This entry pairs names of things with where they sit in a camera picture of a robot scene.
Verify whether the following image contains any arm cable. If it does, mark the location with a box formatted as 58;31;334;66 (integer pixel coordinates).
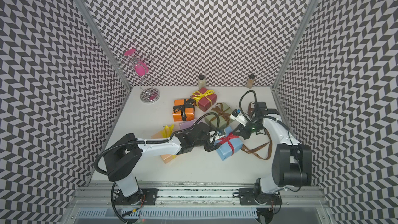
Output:
238;90;259;122
169;111;221;145

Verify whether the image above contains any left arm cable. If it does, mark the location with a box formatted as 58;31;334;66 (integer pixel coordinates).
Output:
169;111;221;145

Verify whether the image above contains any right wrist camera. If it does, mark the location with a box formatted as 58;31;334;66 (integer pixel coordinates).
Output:
230;109;248;127

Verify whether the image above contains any brown ribbon of purple box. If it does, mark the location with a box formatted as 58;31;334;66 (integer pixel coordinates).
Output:
240;101;273;161

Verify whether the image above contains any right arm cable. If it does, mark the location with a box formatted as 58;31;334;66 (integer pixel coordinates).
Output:
238;90;259;122

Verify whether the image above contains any yellow ribbon on peach box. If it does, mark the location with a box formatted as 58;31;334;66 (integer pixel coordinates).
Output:
160;124;177;159

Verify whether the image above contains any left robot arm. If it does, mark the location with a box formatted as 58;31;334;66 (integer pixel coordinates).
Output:
94;122;225;204

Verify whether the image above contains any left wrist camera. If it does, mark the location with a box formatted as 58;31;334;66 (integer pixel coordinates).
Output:
214;129;226;140

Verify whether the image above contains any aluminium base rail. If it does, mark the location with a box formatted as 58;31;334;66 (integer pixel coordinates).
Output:
69;181;330;209

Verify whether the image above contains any blue gift box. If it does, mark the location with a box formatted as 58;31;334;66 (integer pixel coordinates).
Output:
215;127;243;161

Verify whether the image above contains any black printed ribbon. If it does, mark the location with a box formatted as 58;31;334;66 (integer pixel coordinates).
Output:
172;99;195;121

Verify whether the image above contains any purple gift box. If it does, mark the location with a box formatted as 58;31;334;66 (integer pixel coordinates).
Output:
179;119;197;130

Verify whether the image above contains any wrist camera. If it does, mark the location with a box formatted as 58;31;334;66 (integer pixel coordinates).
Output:
214;129;226;140
230;109;248;127

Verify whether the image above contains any maroon gift box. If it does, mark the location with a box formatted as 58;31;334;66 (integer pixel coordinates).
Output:
194;87;217;112

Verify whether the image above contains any orange gift box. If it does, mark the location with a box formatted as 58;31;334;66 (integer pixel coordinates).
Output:
172;98;196;122

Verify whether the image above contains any white spice shaker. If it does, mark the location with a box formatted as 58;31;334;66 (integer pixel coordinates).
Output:
198;74;206;89

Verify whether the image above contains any brown ribbon on green box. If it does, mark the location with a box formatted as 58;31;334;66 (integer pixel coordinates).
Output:
211;103;233;126

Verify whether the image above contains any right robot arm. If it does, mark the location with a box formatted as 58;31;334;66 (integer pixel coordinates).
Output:
230;102;312;207

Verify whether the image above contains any brown spice shaker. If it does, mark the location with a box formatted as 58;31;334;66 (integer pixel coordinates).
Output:
246;74;255;89

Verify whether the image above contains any yellow ribbon on maroon box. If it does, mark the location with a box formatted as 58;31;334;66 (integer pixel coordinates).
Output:
192;90;215;107

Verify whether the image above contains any peach gift box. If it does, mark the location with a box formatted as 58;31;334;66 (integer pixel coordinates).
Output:
151;130;177;163

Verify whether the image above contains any green gift box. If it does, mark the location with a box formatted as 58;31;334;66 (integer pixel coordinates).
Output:
204;110;234;131

